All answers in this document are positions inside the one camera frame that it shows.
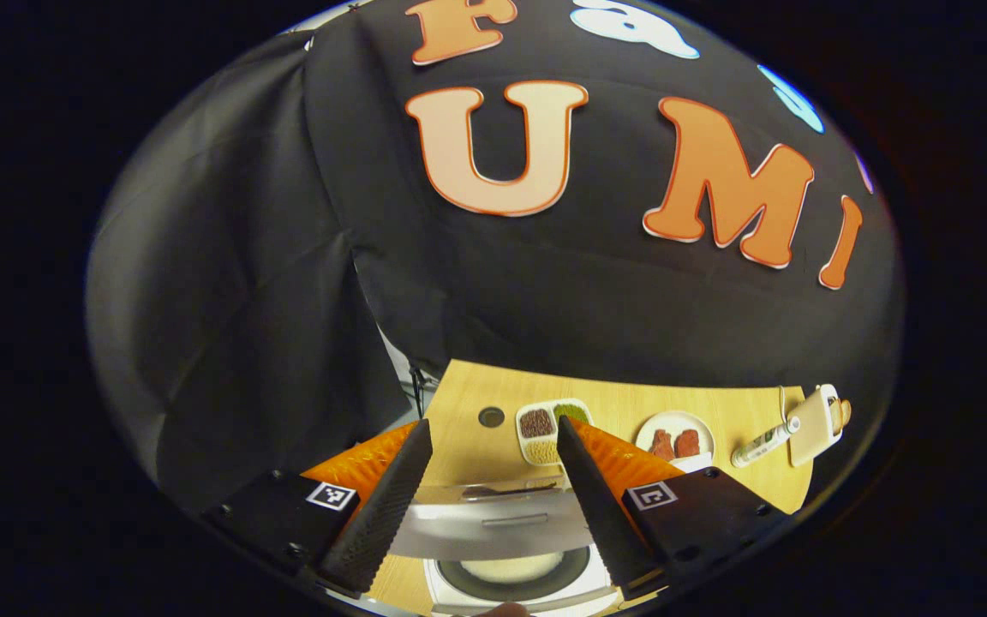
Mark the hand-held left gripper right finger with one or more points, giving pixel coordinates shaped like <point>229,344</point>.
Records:
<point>601,514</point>

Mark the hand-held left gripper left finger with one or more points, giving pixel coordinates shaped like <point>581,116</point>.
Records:
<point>378,514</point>

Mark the white rice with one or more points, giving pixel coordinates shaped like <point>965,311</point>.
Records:
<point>511,567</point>

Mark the white rice cooker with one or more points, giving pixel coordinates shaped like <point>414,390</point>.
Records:
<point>493,527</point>

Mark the brown steak piece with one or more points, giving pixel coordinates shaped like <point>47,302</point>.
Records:
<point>687,444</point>
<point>662,446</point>

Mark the divided white bean dish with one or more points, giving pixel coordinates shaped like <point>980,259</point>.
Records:
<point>536,424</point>

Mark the white round plate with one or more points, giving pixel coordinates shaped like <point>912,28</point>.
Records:
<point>673,420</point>

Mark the black stand leg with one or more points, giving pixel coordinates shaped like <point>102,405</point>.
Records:
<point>417,390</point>

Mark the white drink bottle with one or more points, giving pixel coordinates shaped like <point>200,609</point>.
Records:
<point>763,444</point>

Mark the white toaster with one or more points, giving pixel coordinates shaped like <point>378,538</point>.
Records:
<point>812,428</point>

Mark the black backdrop cloth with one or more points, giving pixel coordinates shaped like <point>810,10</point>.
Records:
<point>545,291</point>

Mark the toast bread slice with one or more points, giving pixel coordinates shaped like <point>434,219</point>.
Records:
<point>842,416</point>

